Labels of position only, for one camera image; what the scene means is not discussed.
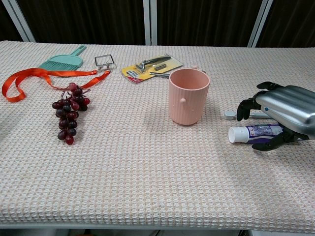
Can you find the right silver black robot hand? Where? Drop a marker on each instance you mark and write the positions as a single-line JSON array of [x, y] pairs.
[[288, 105]]

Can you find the purple white toothpaste tube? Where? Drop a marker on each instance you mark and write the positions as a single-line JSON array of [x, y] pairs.
[[256, 132]]

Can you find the grey white toothbrush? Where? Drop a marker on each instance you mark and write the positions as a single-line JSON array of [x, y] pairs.
[[230, 115]]

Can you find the pink ribbed plastic cup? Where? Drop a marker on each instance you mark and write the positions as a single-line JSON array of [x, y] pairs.
[[188, 103]]

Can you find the teal plastic hand brush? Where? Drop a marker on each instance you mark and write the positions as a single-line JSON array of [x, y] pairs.
[[62, 62]]

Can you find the black pleated curtain panel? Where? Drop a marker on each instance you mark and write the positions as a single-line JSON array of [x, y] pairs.
[[7, 27], [204, 22], [86, 22], [292, 22]]

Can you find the yellow carded razor package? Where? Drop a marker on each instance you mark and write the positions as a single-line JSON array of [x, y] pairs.
[[137, 72]]

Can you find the beige waffle table cloth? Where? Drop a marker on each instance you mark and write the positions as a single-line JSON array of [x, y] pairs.
[[137, 172]]

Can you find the dark red grape bunch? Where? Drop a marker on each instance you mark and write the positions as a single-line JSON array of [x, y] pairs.
[[69, 115]]

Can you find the white partition frame post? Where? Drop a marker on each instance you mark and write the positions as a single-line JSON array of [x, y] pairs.
[[150, 22], [259, 22], [19, 22]]

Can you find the metal rectangular badge frame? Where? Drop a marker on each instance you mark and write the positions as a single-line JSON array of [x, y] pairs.
[[96, 61]]

